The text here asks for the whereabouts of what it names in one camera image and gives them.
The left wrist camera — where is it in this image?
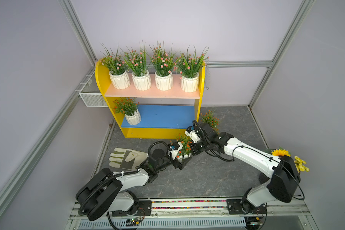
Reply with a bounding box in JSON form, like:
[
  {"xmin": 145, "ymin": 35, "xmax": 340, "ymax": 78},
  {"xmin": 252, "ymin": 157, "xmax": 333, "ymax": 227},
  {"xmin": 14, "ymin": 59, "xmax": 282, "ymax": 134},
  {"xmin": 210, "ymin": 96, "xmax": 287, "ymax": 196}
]
[{"xmin": 168, "ymin": 141, "xmax": 183, "ymax": 160}]

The orange flower pot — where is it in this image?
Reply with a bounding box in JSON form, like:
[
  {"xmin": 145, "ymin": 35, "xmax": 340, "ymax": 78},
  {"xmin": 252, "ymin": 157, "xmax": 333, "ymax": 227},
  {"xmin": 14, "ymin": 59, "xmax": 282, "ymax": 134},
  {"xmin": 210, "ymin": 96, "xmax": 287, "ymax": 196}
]
[
  {"xmin": 113, "ymin": 97, "xmax": 141, "ymax": 126},
  {"xmin": 176, "ymin": 134, "xmax": 192, "ymax": 160},
  {"xmin": 201, "ymin": 110, "xmax": 219, "ymax": 133}
]

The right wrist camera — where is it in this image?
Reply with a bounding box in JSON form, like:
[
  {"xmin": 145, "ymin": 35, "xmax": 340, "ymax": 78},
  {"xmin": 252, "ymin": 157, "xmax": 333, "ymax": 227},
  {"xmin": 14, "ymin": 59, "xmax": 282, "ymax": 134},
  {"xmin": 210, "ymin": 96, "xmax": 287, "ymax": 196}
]
[{"xmin": 185, "ymin": 126, "xmax": 201, "ymax": 143}]

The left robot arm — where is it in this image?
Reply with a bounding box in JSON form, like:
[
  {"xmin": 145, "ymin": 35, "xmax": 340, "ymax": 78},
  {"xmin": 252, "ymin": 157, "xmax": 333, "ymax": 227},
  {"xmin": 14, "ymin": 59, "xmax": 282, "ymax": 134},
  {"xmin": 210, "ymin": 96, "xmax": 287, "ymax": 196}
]
[{"xmin": 76, "ymin": 141, "xmax": 192, "ymax": 221}]

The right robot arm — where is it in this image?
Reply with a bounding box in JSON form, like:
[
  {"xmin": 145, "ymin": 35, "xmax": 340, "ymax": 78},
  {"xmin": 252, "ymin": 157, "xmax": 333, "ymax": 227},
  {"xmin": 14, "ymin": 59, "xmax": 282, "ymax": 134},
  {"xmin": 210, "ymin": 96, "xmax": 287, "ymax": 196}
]
[{"xmin": 185, "ymin": 120, "xmax": 301, "ymax": 214}]

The pink flower pot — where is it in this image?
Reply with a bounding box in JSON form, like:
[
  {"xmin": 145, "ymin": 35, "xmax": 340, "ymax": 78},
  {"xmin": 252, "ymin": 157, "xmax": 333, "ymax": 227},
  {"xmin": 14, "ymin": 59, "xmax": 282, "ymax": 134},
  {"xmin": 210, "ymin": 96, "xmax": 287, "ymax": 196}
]
[
  {"xmin": 150, "ymin": 43, "xmax": 176, "ymax": 91},
  {"xmin": 176, "ymin": 47, "xmax": 209, "ymax": 93},
  {"xmin": 123, "ymin": 42, "xmax": 151, "ymax": 91},
  {"xmin": 101, "ymin": 44, "xmax": 130, "ymax": 90}
]

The sunflower bouquet pot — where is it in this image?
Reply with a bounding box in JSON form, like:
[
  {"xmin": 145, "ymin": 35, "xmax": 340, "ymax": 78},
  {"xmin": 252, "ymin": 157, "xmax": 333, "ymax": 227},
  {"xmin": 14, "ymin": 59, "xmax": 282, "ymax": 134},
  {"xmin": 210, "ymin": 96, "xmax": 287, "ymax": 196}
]
[{"xmin": 265, "ymin": 147, "xmax": 310, "ymax": 176}]

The yellow rack with coloured shelves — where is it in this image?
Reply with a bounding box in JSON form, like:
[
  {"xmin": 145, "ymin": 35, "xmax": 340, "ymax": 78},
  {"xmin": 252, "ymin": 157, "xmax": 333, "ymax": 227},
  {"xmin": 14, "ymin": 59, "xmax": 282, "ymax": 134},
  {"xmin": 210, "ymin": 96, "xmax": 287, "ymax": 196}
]
[{"xmin": 95, "ymin": 60, "xmax": 205, "ymax": 139}]

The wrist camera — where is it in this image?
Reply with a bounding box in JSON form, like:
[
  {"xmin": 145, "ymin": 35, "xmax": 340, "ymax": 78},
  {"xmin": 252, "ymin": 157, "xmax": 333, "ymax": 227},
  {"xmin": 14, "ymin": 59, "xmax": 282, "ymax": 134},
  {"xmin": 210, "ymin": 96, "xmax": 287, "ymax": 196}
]
[
  {"xmin": 168, "ymin": 141, "xmax": 183, "ymax": 160},
  {"xmin": 185, "ymin": 126, "xmax": 201, "ymax": 143}
]

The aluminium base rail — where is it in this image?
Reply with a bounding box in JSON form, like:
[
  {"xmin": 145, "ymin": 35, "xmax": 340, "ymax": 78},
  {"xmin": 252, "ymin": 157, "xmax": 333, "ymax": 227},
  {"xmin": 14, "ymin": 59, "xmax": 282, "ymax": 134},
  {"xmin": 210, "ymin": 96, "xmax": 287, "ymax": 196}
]
[{"xmin": 65, "ymin": 196, "xmax": 311, "ymax": 230}]

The beige garden glove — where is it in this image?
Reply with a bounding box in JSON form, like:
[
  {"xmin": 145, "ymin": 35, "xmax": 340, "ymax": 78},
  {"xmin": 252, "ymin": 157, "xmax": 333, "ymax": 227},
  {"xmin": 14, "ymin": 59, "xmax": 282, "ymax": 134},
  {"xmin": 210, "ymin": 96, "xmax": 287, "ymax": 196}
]
[{"xmin": 109, "ymin": 148, "xmax": 148, "ymax": 171}]

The white mesh basket left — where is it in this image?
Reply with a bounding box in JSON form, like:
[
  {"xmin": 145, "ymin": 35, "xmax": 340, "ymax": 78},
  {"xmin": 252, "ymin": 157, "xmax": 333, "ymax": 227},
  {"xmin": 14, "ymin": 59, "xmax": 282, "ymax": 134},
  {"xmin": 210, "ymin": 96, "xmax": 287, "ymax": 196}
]
[{"xmin": 79, "ymin": 68, "xmax": 118, "ymax": 108}]

